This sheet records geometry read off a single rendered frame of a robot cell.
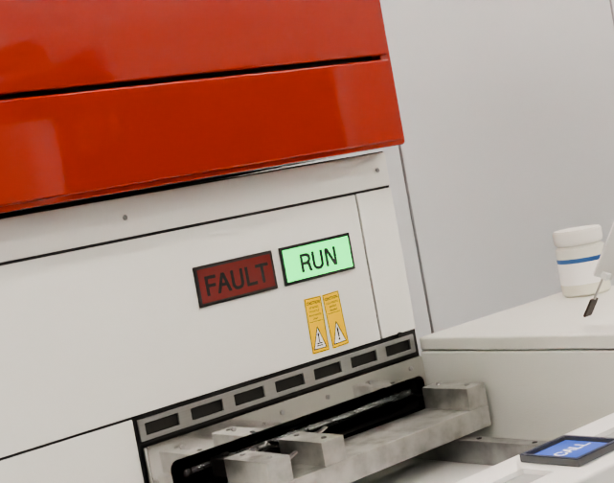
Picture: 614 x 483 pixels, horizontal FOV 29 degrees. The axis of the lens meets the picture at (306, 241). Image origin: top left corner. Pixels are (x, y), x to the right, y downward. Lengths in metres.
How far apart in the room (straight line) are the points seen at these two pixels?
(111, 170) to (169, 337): 0.21
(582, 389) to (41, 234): 0.65
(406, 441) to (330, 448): 0.12
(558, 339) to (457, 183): 2.44
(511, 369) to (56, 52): 0.67
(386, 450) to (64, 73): 0.57
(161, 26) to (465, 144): 2.63
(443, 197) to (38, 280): 2.63
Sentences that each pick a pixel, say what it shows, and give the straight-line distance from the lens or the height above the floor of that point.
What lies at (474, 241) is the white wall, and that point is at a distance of 3.91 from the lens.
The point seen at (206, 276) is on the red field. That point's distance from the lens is 1.42.
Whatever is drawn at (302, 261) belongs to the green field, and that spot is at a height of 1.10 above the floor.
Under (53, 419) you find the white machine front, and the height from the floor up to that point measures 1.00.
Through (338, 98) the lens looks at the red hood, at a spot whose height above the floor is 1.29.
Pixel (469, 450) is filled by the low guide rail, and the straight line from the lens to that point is 1.52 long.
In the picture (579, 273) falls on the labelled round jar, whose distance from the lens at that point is 1.76.
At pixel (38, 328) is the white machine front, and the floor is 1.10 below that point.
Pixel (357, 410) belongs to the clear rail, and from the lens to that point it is 1.56.
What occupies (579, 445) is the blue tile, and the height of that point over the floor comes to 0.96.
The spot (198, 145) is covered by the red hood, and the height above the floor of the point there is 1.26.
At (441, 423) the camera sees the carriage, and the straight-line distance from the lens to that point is 1.50.
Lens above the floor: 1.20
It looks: 3 degrees down
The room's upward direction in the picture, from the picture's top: 10 degrees counter-clockwise
